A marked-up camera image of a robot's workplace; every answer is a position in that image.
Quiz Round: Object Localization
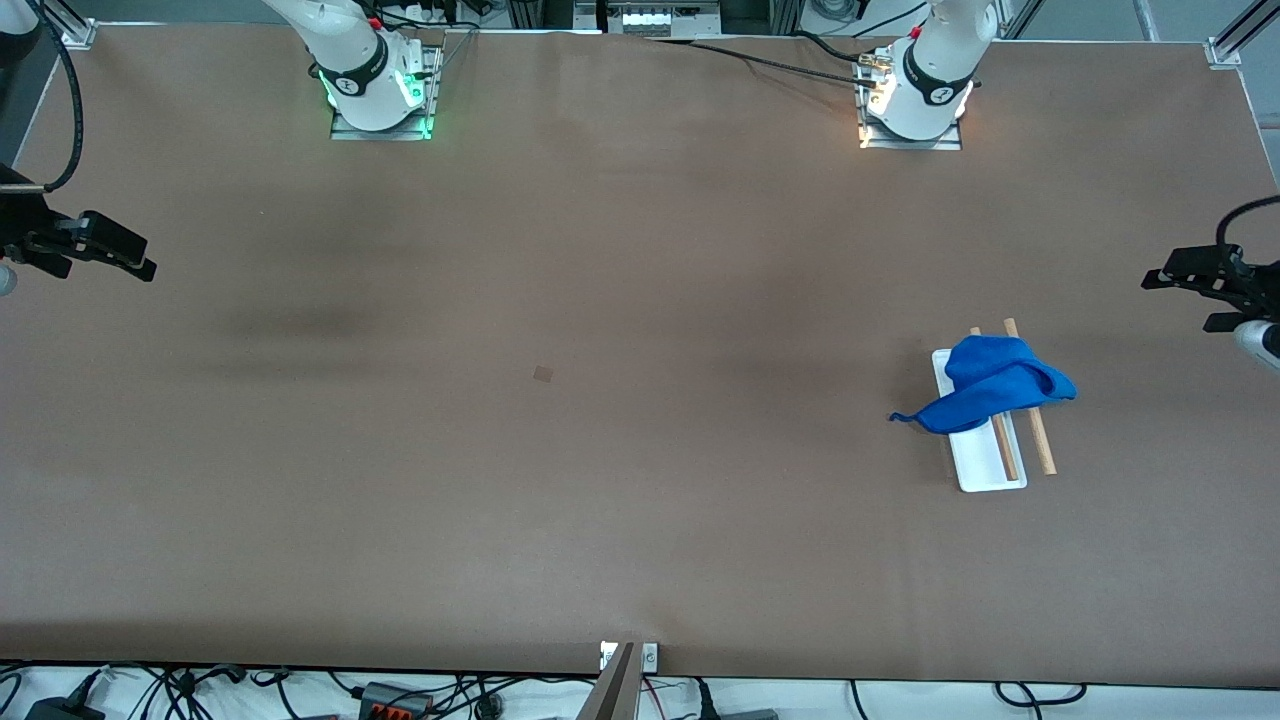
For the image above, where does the blue towel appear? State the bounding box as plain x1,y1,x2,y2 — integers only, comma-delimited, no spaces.
889,336,1078,435

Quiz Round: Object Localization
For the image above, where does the white towel rack base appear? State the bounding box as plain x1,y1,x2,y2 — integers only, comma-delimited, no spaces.
932,348,1028,493

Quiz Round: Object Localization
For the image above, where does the black orange power strip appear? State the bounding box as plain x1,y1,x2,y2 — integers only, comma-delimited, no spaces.
358,683,433,720

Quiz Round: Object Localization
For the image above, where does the grey socket strip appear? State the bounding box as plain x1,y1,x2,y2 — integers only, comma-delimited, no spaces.
600,0,723,39

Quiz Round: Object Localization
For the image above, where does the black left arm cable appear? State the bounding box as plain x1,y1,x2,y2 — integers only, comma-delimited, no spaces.
1215,195,1280,263

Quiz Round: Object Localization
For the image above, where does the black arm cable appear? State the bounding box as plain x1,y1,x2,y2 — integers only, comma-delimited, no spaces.
35,0,84,193
1215,195,1280,263

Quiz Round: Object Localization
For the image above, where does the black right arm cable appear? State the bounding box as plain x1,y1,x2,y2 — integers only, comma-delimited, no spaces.
35,0,84,193

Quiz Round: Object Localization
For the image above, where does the aluminium frame bar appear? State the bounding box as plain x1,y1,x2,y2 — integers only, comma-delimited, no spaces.
1215,0,1280,56

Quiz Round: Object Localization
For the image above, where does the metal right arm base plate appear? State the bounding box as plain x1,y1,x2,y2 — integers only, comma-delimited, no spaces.
330,45,441,141

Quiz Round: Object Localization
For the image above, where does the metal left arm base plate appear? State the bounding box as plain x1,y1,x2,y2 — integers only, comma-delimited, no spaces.
857,50,963,151

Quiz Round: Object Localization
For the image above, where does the looped black floor cable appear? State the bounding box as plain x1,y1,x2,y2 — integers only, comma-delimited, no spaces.
995,683,1088,707

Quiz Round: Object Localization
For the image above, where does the short black table cable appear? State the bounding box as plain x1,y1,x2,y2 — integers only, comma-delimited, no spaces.
795,30,876,66

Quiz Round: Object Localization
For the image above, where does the long black table cable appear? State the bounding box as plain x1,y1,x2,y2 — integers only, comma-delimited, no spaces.
645,38,881,89

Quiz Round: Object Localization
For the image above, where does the grey camera pole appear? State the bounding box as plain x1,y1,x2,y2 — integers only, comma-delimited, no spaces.
578,643,641,720

